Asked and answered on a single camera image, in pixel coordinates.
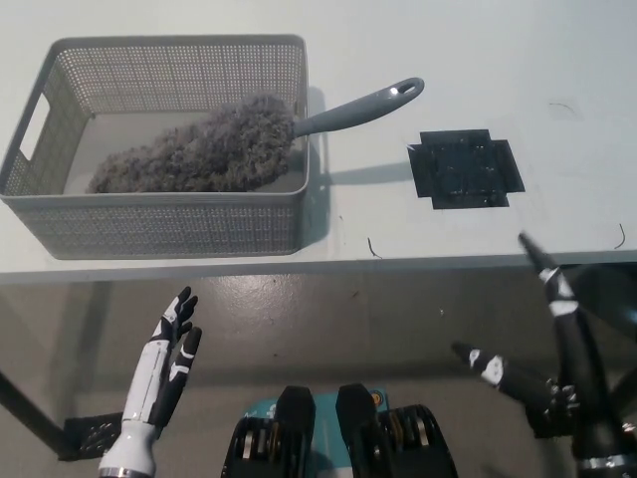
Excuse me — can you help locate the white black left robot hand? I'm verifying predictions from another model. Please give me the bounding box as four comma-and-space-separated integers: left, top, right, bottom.
98, 286, 204, 473

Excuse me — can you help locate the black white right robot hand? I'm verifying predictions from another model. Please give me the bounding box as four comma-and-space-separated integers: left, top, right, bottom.
450, 231, 637, 465

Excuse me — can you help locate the grey fluffy duster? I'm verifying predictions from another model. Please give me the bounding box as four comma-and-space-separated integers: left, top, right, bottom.
87, 77, 426, 195

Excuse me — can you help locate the black teal robot body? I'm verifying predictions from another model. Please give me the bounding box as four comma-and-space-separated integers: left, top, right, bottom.
221, 381, 459, 478

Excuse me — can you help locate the black tape patch on desk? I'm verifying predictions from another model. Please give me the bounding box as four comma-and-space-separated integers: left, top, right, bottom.
406, 128, 527, 211

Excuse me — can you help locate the black table leg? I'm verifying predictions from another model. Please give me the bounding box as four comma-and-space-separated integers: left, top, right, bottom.
0, 367, 76, 449

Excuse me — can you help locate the grey perforated plastic basket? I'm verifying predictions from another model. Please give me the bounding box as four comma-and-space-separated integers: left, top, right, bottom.
0, 33, 330, 260

